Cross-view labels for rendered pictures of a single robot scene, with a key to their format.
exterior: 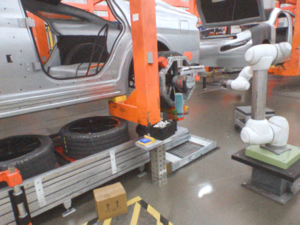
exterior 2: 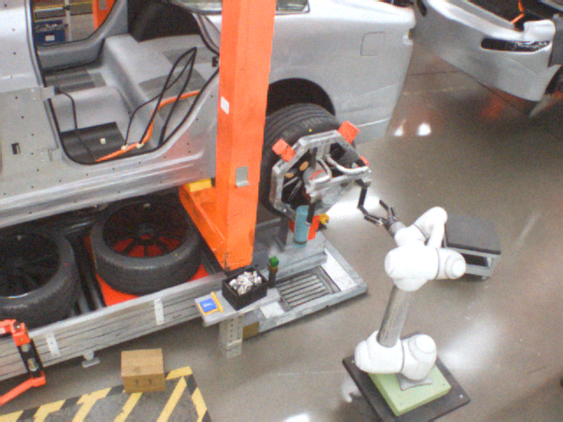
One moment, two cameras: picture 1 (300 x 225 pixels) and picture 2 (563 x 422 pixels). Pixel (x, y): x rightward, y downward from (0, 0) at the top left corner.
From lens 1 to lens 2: 1.42 m
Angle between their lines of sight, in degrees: 24
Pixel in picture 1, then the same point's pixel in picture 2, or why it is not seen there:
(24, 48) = (37, 130)
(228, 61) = (492, 73)
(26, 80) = (39, 174)
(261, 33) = not seen: outside the picture
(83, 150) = (119, 280)
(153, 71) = (245, 194)
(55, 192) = (71, 345)
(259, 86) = (395, 308)
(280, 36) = not seen: outside the picture
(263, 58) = (407, 280)
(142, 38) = (230, 146)
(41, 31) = not seen: outside the picture
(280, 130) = (414, 364)
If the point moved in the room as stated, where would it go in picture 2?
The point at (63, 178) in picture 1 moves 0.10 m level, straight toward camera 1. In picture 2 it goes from (83, 331) to (82, 346)
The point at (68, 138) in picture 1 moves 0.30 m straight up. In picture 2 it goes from (98, 256) to (91, 214)
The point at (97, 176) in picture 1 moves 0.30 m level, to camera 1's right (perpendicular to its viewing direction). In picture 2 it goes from (133, 329) to (183, 343)
